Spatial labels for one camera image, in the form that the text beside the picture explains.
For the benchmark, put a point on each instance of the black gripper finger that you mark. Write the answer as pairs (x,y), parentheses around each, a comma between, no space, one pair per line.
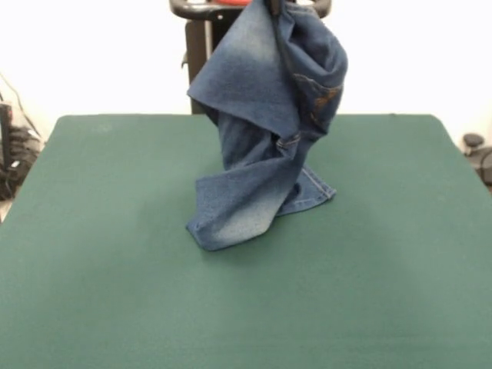
(276,7)

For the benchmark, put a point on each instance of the dark green table cloth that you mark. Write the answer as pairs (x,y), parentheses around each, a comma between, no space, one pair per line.
(115,269)

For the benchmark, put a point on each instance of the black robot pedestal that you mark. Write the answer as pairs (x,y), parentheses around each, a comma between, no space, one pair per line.
(198,57)

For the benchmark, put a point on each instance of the blue denim jeans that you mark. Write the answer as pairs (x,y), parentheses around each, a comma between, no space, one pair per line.
(246,77)

